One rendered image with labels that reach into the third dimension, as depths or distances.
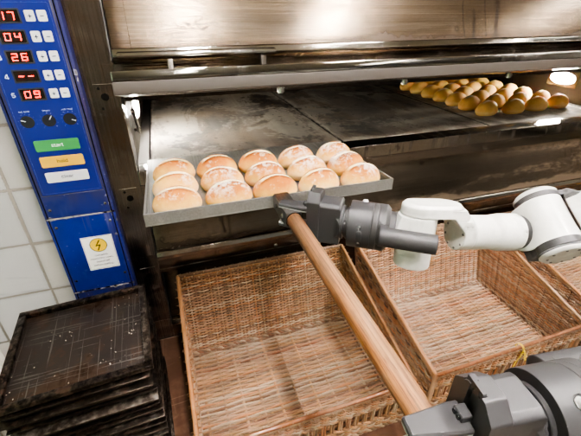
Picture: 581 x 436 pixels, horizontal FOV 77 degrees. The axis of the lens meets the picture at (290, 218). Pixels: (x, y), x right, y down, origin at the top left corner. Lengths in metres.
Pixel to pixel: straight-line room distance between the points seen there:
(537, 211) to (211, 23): 0.78
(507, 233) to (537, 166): 0.97
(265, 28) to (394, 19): 0.35
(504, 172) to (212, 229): 1.10
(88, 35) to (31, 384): 0.73
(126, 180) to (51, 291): 0.40
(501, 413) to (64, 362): 0.81
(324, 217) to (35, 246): 0.78
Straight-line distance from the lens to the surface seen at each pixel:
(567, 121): 1.74
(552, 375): 0.47
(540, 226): 0.80
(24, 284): 1.23
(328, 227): 0.69
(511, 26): 1.37
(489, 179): 1.55
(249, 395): 1.16
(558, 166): 1.80
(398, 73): 0.98
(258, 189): 0.79
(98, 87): 0.97
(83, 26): 0.96
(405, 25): 1.14
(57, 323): 1.06
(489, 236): 0.75
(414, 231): 0.66
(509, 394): 0.43
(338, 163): 0.91
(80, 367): 0.93
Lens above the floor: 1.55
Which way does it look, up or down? 30 degrees down
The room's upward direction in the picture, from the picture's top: straight up
